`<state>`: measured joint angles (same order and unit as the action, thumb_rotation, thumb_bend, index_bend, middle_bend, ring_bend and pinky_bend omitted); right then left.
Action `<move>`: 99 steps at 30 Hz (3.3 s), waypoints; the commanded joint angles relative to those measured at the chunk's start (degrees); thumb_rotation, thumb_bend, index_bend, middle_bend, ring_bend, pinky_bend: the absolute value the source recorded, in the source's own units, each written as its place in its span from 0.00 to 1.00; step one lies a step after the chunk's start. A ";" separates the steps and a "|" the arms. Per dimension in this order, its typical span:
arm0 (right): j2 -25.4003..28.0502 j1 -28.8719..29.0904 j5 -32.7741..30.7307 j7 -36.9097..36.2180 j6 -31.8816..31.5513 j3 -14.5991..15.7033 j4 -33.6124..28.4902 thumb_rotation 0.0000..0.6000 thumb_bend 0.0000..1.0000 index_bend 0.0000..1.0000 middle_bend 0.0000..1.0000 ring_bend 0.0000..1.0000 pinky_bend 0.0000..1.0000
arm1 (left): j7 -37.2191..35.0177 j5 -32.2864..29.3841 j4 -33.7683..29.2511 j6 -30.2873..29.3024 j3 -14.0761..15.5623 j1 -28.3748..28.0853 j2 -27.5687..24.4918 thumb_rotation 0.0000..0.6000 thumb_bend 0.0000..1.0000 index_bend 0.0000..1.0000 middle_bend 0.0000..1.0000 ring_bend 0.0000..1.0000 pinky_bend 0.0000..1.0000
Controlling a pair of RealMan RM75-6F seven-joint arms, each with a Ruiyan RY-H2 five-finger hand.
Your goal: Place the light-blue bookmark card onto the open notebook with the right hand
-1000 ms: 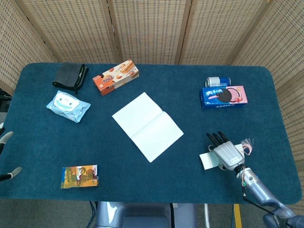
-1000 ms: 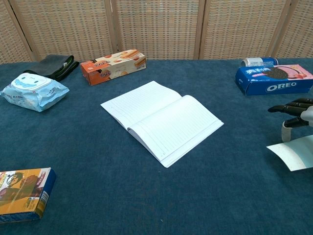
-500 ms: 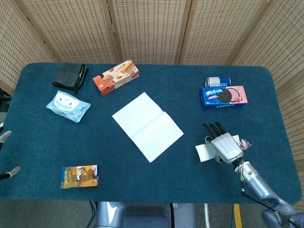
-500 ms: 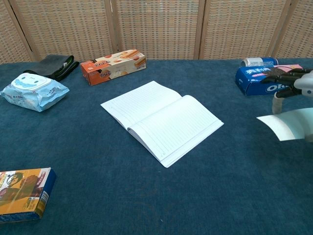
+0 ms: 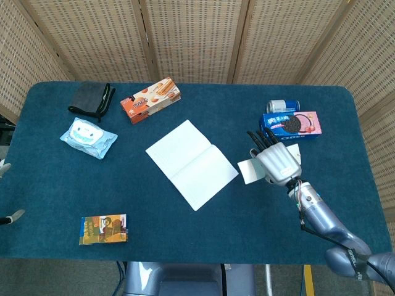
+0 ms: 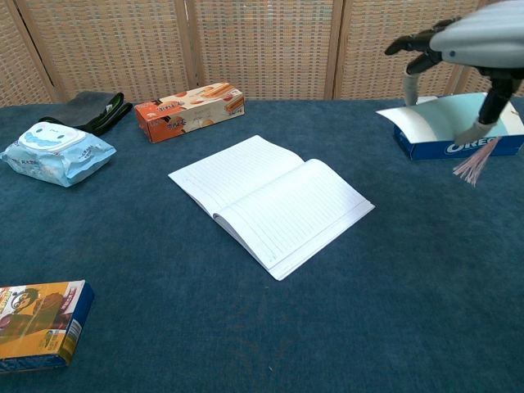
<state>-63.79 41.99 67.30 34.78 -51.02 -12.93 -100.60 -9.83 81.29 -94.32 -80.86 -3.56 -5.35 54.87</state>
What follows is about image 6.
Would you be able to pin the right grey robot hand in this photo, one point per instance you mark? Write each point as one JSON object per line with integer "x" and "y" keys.
{"x": 487, "y": 37}

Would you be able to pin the light blue paper card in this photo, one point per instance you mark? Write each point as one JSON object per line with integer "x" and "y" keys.
{"x": 434, "y": 120}

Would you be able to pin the blue Oreo cookie box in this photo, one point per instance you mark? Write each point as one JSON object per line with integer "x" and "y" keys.
{"x": 425, "y": 151}

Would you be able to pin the woven wooden folding screen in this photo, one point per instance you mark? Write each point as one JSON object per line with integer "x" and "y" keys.
{"x": 262, "y": 45}

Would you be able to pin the open white lined notebook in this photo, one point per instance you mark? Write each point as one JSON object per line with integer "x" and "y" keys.
{"x": 270, "y": 204}

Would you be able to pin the orange biscuit box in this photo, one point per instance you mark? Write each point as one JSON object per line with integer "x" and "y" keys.
{"x": 188, "y": 114}

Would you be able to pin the teal table cloth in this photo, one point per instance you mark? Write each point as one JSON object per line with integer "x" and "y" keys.
{"x": 204, "y": 327}

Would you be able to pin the dark grey folded cloth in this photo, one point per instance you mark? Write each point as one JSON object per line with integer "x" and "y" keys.
{"x": 86, "y": 110}

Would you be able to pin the light blue wet wipes pack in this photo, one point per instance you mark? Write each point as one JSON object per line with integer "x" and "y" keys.
{"x": 57, "y": 155}

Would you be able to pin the yellow and blue snack box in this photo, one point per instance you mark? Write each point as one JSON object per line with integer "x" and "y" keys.
{"x": 37, "y": 323}

